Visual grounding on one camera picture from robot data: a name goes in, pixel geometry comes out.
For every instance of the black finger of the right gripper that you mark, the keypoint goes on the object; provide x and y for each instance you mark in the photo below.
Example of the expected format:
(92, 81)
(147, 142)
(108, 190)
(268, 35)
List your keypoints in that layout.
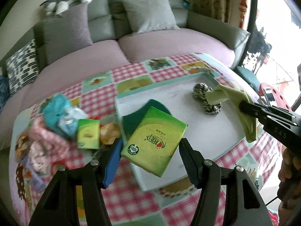
(282, 124)

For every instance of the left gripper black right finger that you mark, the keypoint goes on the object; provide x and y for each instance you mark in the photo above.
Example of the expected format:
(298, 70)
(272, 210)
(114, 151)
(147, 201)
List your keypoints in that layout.
(244, 205)

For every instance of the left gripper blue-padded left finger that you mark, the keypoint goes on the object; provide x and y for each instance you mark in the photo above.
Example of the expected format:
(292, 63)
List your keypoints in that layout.
(58, 204)

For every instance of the purple cartoon snack packet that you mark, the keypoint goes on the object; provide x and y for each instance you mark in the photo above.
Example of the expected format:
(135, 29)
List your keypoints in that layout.
(37, 183)

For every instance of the pink white floral scrunchie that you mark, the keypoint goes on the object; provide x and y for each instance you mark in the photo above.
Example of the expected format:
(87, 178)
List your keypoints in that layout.
(39, 160)

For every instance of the light green cloth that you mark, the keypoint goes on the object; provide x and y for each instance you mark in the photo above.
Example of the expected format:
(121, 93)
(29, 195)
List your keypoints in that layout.
(222, 93)

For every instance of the pink white fluffy towel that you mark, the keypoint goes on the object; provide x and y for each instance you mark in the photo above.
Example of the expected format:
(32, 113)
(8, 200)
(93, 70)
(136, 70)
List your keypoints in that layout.
(51, 141)

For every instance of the green tissue pack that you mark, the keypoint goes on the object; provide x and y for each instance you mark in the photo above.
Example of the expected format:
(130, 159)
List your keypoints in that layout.
(88, 134)
(154, 141)

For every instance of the light blue wipes pack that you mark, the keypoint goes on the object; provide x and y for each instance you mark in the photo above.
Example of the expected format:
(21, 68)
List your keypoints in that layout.
(68, 121)

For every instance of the leopard print scrunchie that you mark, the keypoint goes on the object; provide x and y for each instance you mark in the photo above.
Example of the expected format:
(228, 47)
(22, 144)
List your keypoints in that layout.
(199, 93)

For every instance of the green yellow scrub sponge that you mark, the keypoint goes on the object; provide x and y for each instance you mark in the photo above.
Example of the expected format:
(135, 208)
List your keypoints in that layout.
(131, 121)

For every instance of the clear acrylic box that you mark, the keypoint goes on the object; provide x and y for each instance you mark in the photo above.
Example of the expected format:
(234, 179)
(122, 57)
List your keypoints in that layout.
(22, 146)

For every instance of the person right hand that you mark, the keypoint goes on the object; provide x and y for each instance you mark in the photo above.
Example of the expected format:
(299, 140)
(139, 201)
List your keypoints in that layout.
(289, 162)

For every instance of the mint shallow tray box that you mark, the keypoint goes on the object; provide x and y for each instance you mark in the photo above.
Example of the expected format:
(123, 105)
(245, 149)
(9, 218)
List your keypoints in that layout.
(212, 135)

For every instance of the teal plastic toy box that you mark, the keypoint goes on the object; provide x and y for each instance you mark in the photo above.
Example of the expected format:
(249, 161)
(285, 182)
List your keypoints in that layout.
(54, 110)

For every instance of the blue crumpled clothing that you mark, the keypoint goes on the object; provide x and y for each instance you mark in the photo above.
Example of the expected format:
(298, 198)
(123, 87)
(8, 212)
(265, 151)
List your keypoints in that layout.
(4, 92)

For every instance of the black white patterned pillow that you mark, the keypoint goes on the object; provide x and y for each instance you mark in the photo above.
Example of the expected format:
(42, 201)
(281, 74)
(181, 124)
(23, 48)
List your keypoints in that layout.
(22, 68)

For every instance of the lilac sofa seat cover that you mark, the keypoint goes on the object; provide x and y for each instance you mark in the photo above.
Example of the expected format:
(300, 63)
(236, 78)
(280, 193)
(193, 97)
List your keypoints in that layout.
(107, 55)

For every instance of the purple grey pillow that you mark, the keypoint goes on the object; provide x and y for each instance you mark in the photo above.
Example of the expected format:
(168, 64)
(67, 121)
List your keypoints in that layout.
(66, 33)

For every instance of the light grey pillow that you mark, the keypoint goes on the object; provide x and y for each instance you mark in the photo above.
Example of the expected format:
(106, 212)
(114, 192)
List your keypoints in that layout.
(149, 15)

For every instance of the grey sofa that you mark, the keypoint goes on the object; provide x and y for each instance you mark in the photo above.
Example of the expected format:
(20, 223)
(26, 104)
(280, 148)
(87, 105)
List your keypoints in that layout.
(108, 20)

